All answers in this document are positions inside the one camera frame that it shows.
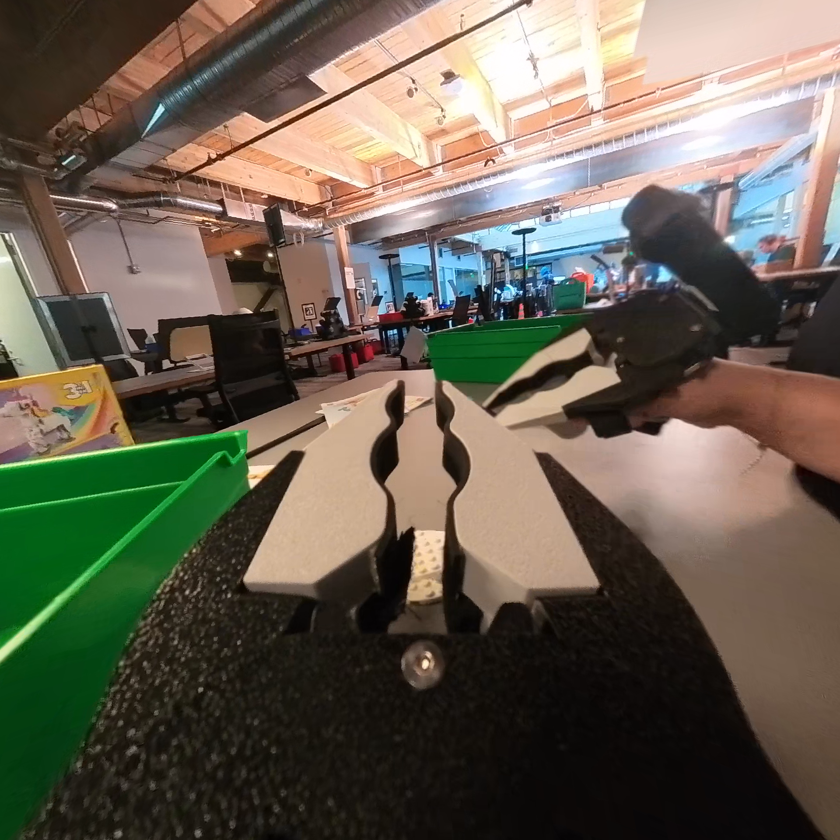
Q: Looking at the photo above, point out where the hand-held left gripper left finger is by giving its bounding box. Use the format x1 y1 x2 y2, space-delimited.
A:
243 378 417 621

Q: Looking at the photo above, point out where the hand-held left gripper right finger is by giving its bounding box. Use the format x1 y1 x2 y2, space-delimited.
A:
434 381 602 634

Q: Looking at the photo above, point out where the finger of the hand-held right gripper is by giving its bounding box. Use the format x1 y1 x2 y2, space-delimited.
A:
493 366 623 437
481 328 606 414

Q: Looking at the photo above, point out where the white round studded plate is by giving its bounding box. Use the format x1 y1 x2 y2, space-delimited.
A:
406 528 448 606

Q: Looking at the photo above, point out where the person's right forearm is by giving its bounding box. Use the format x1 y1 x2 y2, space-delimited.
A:
742 361 840 483

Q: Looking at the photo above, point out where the colourful toy set box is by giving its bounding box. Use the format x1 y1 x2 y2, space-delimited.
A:
0 364 135 466

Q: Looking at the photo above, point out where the person's right hand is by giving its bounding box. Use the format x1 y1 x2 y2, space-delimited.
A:
630 358 749 431

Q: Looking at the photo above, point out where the green plastic bin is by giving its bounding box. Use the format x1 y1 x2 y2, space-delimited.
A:
427 314 595 385
0 430 252 840

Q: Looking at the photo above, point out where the long wooden desk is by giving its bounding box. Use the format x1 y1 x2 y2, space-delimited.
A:
377 308 480 336

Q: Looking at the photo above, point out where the black mesh office chair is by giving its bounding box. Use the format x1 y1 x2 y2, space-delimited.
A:
209 311 299 427

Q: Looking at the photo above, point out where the beige office chair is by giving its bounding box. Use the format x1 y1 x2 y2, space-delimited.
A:
157 318 214 395

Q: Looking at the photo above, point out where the white hanging panel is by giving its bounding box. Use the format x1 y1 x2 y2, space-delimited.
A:
635 0 840 86

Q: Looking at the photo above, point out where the silver ceiling duct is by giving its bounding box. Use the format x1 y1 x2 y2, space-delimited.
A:
46 190 227 217

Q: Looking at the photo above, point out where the black spiral ceiling duct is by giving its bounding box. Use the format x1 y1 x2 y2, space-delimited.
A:
141 0 447 142

